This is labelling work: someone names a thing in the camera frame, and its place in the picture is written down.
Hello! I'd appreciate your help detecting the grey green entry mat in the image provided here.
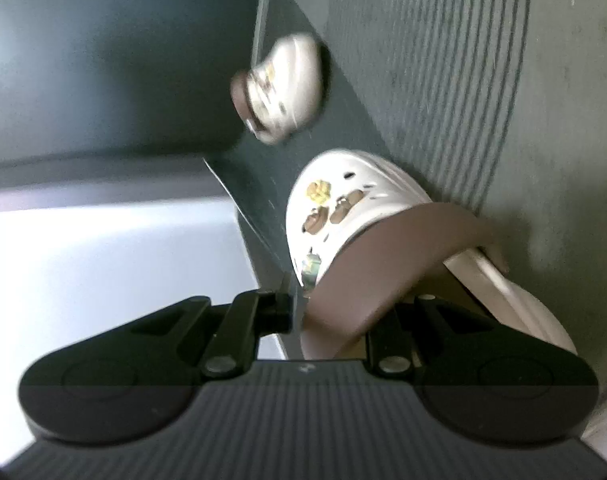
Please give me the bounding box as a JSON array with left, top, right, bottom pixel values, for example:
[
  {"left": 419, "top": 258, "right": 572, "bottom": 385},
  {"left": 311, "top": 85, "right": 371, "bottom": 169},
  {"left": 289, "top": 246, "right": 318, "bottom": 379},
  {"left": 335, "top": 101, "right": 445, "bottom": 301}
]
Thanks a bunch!
[{"left": 204, "top": 0, "right": 607, "bottom": 411}]

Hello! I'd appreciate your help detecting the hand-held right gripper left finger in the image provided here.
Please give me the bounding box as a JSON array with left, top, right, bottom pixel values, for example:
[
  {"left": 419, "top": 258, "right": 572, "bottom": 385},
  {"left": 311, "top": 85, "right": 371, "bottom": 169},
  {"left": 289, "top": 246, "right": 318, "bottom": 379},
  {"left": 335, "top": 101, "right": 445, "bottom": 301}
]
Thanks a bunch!
[{"left": 128, "top": 290, "right": 293, "bottom": 379}]

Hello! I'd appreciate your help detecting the cream clog brown strap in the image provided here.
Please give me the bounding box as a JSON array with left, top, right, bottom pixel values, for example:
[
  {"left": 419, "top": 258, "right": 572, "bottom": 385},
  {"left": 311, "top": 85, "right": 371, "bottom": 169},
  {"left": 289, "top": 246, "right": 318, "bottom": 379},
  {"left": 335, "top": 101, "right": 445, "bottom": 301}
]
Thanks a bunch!
[
  {"left": 285, "top": 148, "right": 579, "bottom": 361},
  {"left": 230, "top": 32, "right": 330, "bottom": 147}
]

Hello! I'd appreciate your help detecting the dark front door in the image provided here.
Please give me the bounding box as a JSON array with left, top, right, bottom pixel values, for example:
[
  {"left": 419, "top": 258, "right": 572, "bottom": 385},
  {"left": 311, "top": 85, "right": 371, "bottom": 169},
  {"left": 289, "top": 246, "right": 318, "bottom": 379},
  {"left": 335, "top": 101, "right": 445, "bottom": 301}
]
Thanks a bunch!
[{"left": 0, "top": 0, "right": 272, "bottom": 171}]

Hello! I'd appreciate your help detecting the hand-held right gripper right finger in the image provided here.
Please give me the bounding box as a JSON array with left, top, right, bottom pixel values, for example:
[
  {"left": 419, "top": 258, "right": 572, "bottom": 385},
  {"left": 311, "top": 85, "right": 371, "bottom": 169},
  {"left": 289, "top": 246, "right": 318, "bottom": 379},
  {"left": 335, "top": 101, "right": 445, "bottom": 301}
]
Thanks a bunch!
[{"left": 366, "top": 294, "right": 487, "bottom": 379}]

